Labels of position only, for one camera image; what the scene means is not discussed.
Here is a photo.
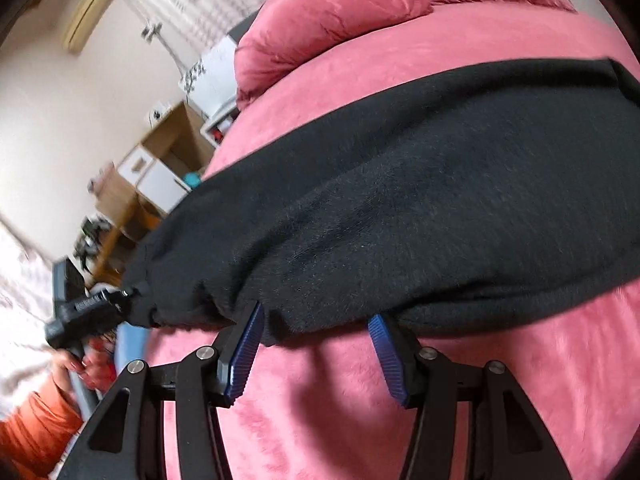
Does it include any black knit garment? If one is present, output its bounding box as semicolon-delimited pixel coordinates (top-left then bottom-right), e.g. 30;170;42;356
122;59;639;344

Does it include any orange sleeve forearm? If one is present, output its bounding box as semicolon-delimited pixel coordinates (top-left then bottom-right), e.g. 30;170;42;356
1;379;82;479

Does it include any person's left hand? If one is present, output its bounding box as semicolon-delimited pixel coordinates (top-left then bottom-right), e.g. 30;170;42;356
51;338;116;396

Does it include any wooden white desk cabinet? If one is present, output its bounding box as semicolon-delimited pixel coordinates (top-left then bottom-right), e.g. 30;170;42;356
87;102;214;286

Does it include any pink bed blanket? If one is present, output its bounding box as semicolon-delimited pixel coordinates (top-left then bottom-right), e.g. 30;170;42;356
125;2;639;479

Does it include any white bedside table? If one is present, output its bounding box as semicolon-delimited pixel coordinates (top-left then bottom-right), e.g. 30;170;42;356
180;36;239;148

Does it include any large pink pillow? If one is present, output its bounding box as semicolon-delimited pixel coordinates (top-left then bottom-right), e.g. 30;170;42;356
234;0;433;110

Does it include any wall air conditioner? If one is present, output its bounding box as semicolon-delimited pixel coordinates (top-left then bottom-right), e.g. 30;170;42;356
63;0;114;54

